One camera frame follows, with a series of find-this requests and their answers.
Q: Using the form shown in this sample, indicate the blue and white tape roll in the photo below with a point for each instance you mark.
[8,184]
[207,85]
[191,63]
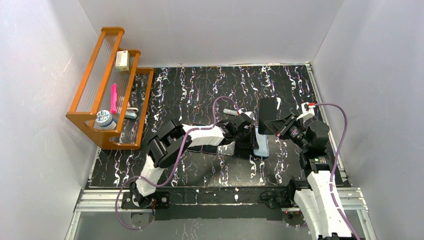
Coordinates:
[105,120]

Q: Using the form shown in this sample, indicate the white and red box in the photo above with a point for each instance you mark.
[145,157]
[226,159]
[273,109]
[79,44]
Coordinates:
[122,61]

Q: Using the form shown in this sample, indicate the pink highlighter marker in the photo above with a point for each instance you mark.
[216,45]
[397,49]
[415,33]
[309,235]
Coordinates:
[113,99]

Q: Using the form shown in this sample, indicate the orange wooden shelf rack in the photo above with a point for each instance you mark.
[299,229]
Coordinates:
[94,94]

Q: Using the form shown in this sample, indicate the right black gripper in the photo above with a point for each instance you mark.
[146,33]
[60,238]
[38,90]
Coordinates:
[281,126]

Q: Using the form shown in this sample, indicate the grey and orange marker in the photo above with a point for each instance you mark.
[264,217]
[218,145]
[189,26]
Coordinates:
[230,112]

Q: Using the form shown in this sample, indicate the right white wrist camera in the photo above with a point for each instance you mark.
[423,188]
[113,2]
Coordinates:
[308,111]

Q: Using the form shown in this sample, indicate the teal and white stapler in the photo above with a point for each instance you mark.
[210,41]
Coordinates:
[131,113]

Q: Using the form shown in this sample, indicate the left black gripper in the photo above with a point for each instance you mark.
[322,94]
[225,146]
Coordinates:
[248,136]

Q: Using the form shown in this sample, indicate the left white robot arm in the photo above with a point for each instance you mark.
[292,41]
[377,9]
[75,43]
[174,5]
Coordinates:
[174,138]

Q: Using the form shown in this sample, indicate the purple phone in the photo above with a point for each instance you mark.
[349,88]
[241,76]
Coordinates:
[209,149]

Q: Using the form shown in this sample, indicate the clear magsafe phone case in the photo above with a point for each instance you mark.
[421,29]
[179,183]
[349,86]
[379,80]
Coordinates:
[226,150]

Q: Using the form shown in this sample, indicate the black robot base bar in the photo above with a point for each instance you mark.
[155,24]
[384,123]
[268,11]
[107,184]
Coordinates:
[174,203]

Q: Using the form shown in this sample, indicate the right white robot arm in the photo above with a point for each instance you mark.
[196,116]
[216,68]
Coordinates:
[316,197]

